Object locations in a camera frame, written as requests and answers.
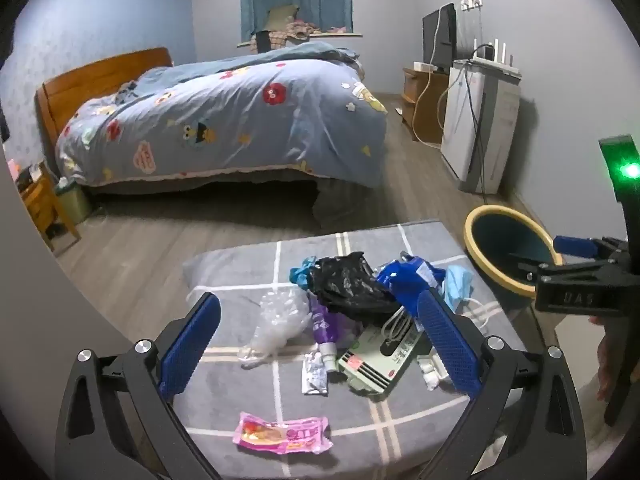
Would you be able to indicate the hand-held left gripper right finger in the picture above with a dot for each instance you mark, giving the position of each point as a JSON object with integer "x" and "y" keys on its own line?
{"x": 447, "y": 345}

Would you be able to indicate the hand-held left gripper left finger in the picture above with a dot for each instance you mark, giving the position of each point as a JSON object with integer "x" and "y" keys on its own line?
{"x": 190, "y": 345}

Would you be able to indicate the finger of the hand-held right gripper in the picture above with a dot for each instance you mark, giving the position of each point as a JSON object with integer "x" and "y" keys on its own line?
{"x": 575, "y": 246}
{"x": 542, "y": 269}

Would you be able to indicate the teal bin with yellow rim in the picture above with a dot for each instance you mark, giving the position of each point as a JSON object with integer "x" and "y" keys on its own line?
{"x": 500, "y": 240}

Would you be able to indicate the blue face mask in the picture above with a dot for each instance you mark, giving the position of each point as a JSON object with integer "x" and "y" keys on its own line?
{"x": 459, "y": 285}

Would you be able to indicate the green and white box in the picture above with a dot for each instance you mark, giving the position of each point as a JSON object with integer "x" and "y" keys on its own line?
{"x": 370, "y": 365}

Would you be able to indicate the blue plastic bag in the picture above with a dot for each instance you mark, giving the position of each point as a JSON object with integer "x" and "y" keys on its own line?
{"x": 400, "y": 280}

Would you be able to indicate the crushed clear plastic bottle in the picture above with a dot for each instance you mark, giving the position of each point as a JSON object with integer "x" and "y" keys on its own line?
{"x": 277, "y": 317}

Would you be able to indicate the black plastic bag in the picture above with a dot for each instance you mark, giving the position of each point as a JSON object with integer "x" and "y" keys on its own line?
{"x": 345, "y": 280}

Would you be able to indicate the purple tube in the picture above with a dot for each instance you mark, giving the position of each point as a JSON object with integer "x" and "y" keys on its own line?
{"x": 322, "y": 327}

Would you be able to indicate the pink snack wrapper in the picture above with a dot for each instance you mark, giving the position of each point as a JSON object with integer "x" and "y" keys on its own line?
{"x": 280, "y": 434}

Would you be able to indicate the silver sachet wrapper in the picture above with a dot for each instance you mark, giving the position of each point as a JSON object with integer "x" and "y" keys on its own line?
{"x": 314, "y": 375}

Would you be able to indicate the person's right hand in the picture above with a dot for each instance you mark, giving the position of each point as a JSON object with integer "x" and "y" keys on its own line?
{"x": 606, "y": 375}

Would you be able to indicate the white air purifier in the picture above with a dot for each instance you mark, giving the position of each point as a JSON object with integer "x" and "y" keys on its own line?
{"x": 495, "y": 125}

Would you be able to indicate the green bin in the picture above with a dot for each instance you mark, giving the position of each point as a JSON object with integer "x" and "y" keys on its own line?
{"x": 75, "y": 202}

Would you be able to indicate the wooden cabinet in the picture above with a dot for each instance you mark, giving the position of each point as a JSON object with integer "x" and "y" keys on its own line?
{"x": 425, "y": 105}

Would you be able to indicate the wooden nightstand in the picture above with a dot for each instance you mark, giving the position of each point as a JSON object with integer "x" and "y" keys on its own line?
{"x": 42, "y": 205}

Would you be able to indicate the white router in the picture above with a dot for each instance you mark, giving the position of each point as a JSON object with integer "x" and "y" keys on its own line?
{"x": 495, "y": 57}

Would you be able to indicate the bed with cartoon duvet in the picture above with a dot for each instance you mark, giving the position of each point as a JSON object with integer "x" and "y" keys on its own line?
{"x": 240, "y": 115}

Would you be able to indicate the black monitor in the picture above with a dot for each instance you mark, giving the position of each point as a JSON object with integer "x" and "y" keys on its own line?
{"x": 437, "y": 35}

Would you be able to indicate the plaid cloth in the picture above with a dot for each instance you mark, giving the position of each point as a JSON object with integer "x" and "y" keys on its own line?
{"x": 282, "y": 36}

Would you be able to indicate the olive pillow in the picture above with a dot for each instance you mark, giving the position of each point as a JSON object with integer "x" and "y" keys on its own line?
{"x": 282, "y": 16}

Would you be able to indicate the white wall socket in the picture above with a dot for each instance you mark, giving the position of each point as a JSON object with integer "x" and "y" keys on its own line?
{"x": 471, "y": 2}

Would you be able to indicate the wooden bed frame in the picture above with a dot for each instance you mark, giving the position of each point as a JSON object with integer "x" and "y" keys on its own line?
{"x": 100, "y": 72}

